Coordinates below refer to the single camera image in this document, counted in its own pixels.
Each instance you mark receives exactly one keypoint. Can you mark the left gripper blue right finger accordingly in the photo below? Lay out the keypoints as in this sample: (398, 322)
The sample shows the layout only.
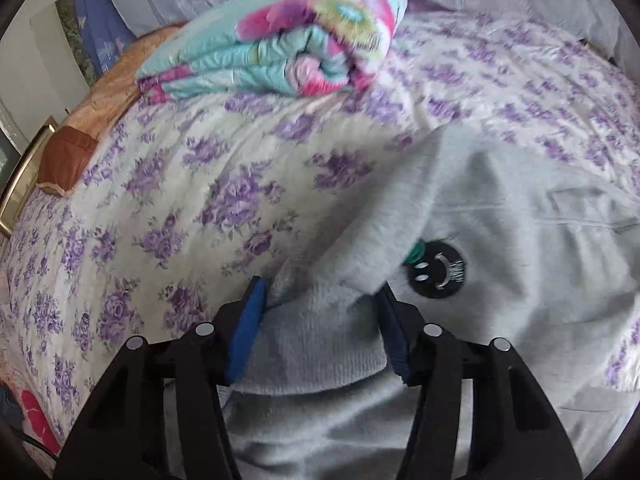
(516, 433)

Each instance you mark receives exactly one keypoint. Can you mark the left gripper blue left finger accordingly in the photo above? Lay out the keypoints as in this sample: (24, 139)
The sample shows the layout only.
(120, 432)

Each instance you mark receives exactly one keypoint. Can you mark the grey fleece pants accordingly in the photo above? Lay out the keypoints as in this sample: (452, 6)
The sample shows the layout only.
(486, 238)

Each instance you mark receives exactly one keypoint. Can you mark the purple floral bed sheet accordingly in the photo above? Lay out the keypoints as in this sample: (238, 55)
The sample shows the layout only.
(86, 272)

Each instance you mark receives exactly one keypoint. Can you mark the gold framed picture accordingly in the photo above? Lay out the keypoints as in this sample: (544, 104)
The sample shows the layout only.
(23, 179)

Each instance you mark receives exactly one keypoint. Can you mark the orange brown blanket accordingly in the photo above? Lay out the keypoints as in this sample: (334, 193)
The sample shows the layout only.
(69, 150)

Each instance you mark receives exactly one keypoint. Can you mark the blue patterned cloth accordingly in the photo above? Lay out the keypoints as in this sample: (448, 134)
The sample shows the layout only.
(105, 35)

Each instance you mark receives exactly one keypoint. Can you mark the folded teal floral quilt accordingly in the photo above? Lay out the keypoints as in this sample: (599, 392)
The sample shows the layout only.
(291, 47)

